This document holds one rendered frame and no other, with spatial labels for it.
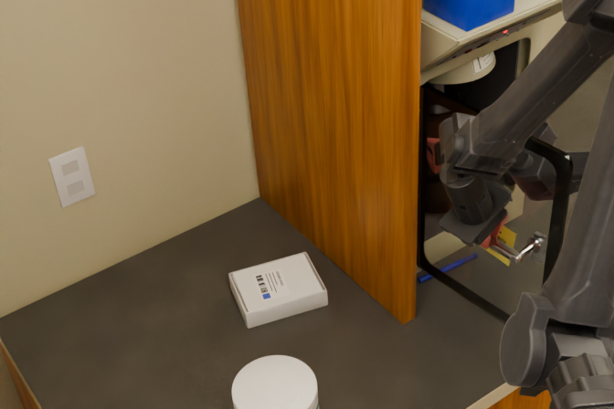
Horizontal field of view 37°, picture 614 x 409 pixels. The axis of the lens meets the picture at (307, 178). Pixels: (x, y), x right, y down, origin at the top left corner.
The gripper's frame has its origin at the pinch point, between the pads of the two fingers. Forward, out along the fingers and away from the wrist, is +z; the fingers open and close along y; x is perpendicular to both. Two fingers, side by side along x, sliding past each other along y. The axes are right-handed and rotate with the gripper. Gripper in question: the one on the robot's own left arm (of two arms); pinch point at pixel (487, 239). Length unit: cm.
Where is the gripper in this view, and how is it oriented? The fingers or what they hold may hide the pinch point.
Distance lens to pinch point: 149.1
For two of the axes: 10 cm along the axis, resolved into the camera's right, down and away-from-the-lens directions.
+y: -6.8, 7.1, -2.0
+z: 3.6, 5.5, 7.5
